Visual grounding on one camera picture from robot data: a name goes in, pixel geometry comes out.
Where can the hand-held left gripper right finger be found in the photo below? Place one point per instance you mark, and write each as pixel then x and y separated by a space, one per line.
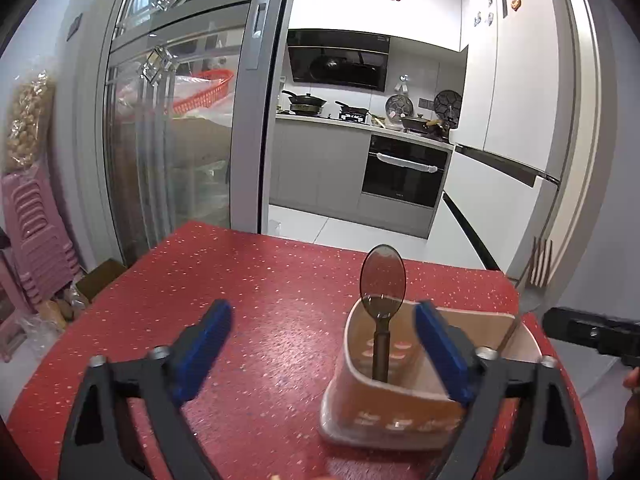
pixel 445 357

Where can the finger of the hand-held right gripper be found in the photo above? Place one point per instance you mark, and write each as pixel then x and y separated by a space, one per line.
pixel 575 327

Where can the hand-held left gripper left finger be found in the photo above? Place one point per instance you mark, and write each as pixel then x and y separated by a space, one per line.
pixel 205 352

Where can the beige utensil holder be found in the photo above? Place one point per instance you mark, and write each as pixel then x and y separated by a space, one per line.
pixel 400 405

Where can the dark translucent plastic spoon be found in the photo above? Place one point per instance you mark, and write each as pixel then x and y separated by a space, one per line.
pixel 382 272

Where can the person's right hand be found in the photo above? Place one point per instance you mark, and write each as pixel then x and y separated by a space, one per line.
pixel 632 379

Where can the cardboard box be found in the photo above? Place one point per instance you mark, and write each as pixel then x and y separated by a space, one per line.
pixel 102 280

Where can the black built-in oven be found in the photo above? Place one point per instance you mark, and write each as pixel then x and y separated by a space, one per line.
pixel 402 175

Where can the glass sliding door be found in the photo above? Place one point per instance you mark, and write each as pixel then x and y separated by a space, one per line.
pixel 150 160

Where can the stack of pink stools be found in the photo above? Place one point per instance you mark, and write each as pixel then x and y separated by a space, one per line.
pixel 35 240

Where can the grey lower cabinets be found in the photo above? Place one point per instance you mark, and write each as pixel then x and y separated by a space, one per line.
pixel 315 165

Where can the dark pan with food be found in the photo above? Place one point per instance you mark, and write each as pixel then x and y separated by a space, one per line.
pixel 420 124

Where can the white refrigerator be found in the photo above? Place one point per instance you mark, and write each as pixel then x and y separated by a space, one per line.
pixel 520 85

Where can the round patterned trivet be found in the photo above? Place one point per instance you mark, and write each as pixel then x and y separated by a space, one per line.
pixel 399 107
pixel 446 105

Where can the red plastic basket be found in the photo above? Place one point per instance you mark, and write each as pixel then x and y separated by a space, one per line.
pixel 205 90

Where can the black frying pan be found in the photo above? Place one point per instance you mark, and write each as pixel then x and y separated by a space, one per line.
pixel 352 109

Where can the black wok with lid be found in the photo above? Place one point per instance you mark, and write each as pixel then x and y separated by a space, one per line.
pixel 305 102

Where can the clear bag of nuts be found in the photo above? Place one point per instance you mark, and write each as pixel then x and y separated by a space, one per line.
pixel 27 120

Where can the black range hood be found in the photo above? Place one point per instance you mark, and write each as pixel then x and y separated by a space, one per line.
pixel 340 60

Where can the white upper cabinets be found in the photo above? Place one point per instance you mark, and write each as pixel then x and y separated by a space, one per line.
pixel 375 15

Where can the wall switch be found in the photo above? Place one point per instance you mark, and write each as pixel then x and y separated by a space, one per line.
pixel 75 27

